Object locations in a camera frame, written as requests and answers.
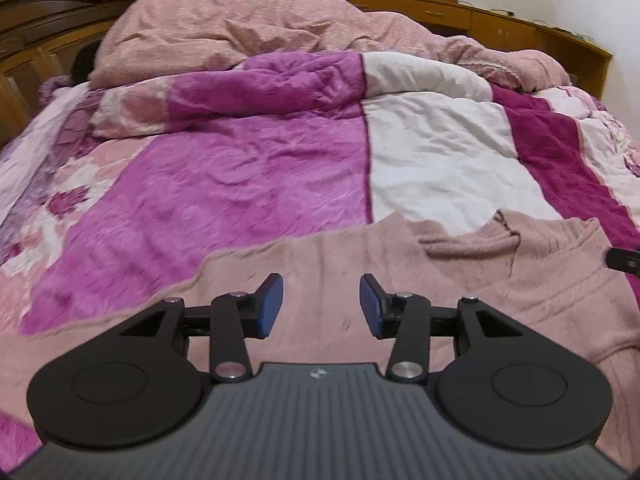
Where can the dark pillow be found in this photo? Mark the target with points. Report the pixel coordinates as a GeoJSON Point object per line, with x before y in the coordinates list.
{"type": "Point", "coordinates": [82, 65]}

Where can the wooden bed headboard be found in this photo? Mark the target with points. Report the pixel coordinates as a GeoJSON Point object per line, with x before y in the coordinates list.
{"type": "Point", "coordinates": [35, 25]}

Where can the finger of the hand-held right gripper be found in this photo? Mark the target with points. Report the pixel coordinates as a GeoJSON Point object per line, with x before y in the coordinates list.
{"type": "Point", "coordinates": [624, 260]}

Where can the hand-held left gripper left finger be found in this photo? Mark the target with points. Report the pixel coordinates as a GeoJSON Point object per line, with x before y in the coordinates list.
{"type": "Point", "coordinates": [269, 307]}

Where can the dusty pink duvet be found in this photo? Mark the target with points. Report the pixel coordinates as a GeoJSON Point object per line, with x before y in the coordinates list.
{"type": "Point", "coordinates": [250, 25]}

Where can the pink knitted sweater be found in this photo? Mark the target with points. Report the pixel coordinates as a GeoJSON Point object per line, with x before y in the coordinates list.
{"type": "Point", "coordinates": [325, 262]}

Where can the wooden cabinet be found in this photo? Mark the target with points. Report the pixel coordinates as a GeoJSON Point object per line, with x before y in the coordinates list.
{"type": "Point", "coordinates": [500, 27]}

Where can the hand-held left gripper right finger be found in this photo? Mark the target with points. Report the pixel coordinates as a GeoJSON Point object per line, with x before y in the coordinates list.
{"type": "Point", "coordinates": [372, 307]}

